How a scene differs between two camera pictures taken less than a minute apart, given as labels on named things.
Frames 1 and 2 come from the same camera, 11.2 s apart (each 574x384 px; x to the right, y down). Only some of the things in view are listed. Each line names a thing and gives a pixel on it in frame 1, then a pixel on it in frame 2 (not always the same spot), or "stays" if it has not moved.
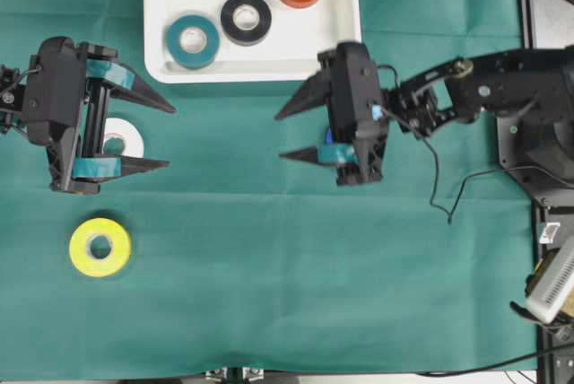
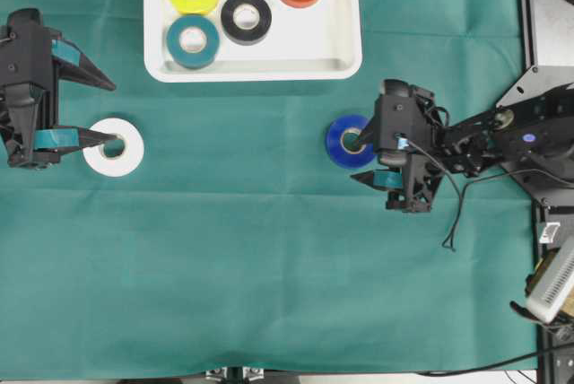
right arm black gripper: x=352 y=83 → x=407 y=129
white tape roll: x=118 y=127 stays
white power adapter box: x=554 y=284 stays
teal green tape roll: x=196 y=60 stays
